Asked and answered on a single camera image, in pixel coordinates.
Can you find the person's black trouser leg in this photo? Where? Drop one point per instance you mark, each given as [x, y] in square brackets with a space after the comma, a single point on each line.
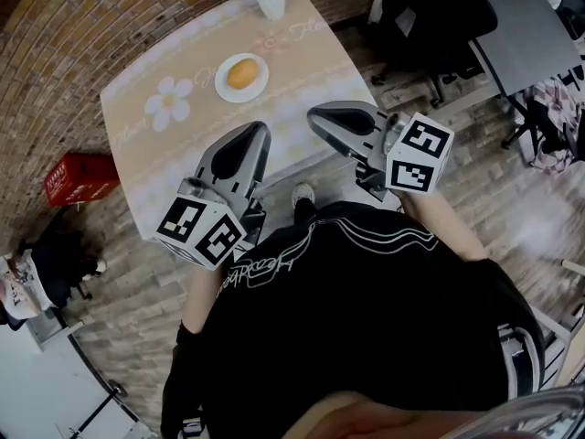
[305, 213]

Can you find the person's white shoe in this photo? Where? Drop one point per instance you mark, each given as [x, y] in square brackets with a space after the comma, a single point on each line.
[303, 193]

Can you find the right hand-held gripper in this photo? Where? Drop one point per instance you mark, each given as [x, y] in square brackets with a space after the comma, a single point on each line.
[365, 131]

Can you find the white printed cloth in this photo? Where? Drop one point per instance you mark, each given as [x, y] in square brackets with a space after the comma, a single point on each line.
[20, 291]

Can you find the person's black printed shirt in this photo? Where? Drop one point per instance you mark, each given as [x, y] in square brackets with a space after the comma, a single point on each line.
[347, 313]

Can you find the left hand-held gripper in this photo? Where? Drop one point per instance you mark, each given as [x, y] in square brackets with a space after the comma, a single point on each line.
[237, 153]

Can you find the beige flower-print tablecloth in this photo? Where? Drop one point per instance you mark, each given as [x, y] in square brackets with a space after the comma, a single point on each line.
[151, 153]

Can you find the red cardboard box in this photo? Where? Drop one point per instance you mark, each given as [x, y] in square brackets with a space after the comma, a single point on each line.
[80, 178]

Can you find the white table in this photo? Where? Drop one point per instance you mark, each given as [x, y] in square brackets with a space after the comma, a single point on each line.
[41, 391]

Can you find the person's left forearm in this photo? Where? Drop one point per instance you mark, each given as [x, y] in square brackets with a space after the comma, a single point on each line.
[201, 297]

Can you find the grey desk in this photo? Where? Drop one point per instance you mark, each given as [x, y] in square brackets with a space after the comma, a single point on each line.
[525, 25]

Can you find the golden bread bun food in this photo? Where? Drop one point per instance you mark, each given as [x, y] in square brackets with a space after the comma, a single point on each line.
[243, 75]

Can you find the white round plate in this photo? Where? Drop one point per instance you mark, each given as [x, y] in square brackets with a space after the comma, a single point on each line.
[221, 89]

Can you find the pink plaid garment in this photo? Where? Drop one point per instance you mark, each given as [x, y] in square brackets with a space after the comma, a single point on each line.
[553, 117]

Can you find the white furniture frame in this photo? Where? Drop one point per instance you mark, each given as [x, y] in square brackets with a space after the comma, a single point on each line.
[557, 336]

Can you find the black chair with bag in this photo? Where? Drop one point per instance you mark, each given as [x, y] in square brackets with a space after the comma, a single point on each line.
[59, 259]

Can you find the person's right forearm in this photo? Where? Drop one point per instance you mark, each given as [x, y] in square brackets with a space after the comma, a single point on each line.
[441, 227]

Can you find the black office chair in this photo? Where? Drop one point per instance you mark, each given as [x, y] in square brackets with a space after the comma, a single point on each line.
[434, 21]

